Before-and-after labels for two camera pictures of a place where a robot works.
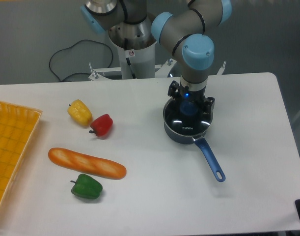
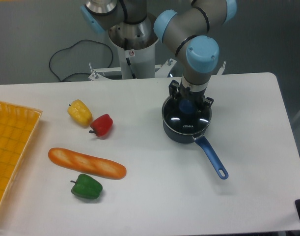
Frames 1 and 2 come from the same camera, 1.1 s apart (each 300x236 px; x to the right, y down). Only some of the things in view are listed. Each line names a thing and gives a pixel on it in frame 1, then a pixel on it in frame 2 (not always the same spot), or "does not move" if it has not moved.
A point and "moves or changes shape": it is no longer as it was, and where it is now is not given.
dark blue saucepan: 197,139 moves or changes shape
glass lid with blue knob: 186,117 does not move
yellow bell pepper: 79,111 does not move
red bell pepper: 101,126 does not move
